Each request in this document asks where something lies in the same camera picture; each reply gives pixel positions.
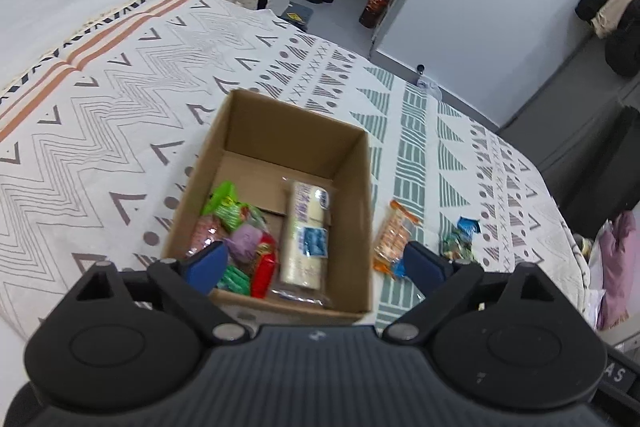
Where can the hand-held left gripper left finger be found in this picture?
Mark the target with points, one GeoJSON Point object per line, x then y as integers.
{"type": "Point", "coordinates": [205, 264]}

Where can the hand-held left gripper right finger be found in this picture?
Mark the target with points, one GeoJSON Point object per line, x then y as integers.
{"type": "Point", "coordinates": [425, 264]}

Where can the orange-red snack packet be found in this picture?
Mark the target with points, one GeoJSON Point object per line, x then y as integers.
{"type": "Point", "coordinates": [202, 234]}

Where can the dark green snack packet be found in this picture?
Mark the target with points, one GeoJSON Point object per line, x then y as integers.
{"type": "Point", "coordinates": [234, 279]}

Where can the green and brown snack packet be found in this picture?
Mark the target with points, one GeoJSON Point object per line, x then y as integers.
{"type": "Point", "coordinates": [455, 248]}

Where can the orange cracker packet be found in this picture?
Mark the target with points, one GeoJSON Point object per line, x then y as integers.
{"type": "Point", "coordinates": [394, 234]}

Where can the purple snack packet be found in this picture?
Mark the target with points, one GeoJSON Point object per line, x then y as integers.
{"type": "Point", "coordinates": [245, 239]}

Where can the blue candy packet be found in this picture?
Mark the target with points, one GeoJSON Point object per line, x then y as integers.
{"type": "Point", "coordinates": [469, 226]}

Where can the green and red snack packet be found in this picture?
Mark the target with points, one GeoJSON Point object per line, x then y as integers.
{"type": "Point", "coordinates": [225, 202]}

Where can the long white snack packet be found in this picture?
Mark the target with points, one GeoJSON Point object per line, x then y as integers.
{"type": "Point", "coordinates": [305, 242]}

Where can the brown cardboard box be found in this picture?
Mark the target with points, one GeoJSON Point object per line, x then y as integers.
{"type": "Point", "coordinates": [295, 132]}

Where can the pink pillow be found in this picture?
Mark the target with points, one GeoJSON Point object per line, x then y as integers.
{"type": "Point", "coordinates": [615, 267]}

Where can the patterned bed blanket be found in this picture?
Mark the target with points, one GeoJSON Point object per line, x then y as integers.
{"type": "Point", "coordinates": [125, 107]}

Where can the dark cola bottle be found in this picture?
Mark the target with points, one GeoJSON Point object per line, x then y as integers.
{"type": "Point", "coordinates": [377, 4]}

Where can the white bed sheet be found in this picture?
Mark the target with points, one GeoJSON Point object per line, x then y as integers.
{"type": "Point", "coordinates": [50, 7]}

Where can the hanging coats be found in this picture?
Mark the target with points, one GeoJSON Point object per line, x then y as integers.
{"type": "Point", "coordinates": [615, 7]}

